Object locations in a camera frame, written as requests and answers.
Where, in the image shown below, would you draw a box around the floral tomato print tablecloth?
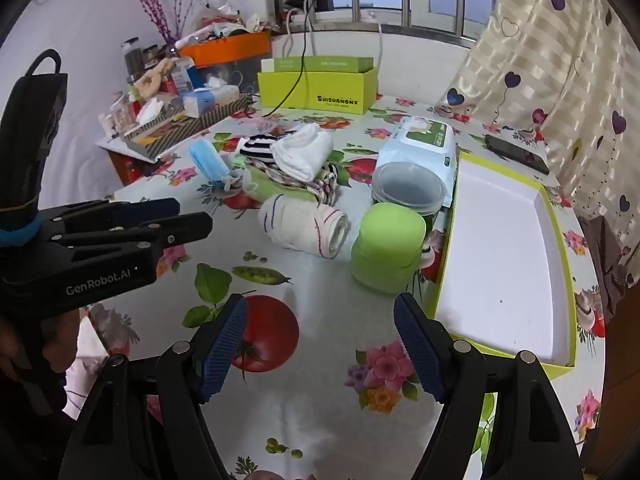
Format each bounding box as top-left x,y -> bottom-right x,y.
65,95 -> 608,480

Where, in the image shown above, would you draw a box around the wet wipes pack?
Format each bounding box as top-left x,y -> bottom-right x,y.
376,116 -> 458,196

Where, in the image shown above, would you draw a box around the person's left hand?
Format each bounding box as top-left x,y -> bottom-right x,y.
40,307 -> 83,376

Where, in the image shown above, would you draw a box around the black smartphone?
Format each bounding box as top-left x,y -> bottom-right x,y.
484,134 -> 551,176

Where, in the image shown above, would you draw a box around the blue white tissue box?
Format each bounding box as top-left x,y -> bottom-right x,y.
182,85 -> 241,113

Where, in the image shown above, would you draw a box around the white textured sock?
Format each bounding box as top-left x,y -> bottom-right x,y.
270,132 -> 334,181

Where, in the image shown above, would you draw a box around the black cable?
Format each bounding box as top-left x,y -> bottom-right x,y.
262,0 -> 321,111

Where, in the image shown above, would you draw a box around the lime green cardboard box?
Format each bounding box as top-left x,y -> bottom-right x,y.
257,56 -> 377,115

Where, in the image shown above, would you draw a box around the clear plastic lidded container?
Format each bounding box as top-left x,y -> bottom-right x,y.
371,162 -> 447,218

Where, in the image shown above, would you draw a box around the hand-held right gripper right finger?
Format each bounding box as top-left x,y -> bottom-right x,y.
393,292 -> 586,480

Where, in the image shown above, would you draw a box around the orange storage box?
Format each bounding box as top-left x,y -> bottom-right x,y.
177,30 -> 273,92

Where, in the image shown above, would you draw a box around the black white striped sock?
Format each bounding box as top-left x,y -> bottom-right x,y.
239,132 -> 293,167

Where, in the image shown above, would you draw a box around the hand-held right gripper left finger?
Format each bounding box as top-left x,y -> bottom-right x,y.
60,294 -> 249,480

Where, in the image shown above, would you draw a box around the heart print striped curtain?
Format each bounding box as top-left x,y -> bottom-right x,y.
434,0 -> 640,288

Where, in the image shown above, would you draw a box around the white crumpled tissue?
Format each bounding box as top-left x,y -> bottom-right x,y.
135,97 -> 164,126

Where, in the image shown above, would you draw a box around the pile of assorted packets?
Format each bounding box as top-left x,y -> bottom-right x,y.
192,0 -> 271,38

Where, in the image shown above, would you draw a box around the blue face mask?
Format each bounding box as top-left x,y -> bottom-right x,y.
188,140 -> 236,192

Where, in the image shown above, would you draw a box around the lime green shallow box tray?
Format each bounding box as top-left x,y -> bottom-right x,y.
431,150 -> 578,382

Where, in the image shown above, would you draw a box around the green towel with braided trim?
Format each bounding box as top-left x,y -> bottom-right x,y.
245,162 -> 346,207

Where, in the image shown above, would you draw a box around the purple flower sprigs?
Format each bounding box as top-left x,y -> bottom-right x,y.
122,0 -> 201,46

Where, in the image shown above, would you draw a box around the white striped towel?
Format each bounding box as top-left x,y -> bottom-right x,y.
257,195 -> 350,259

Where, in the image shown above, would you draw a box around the gold black striped tray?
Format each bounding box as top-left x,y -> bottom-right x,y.
120,97 -> 251,148

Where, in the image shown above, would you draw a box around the lime green plastic jar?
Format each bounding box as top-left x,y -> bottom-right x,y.
350,202 -> 427,295

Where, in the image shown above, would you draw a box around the white cable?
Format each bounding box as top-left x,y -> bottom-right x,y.
284,7 -> 317,61
369,10 -> 387,77

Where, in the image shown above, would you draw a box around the beige twisted toy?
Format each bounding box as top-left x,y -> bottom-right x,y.
135,57 -> 174,101

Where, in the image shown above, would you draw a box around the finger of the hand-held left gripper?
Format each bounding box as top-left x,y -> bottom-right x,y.
42,197 -> 182,235
52,211 -> 214,262

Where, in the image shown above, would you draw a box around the dark lidded jar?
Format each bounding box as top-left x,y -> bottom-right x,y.
122,37 -> 144,83

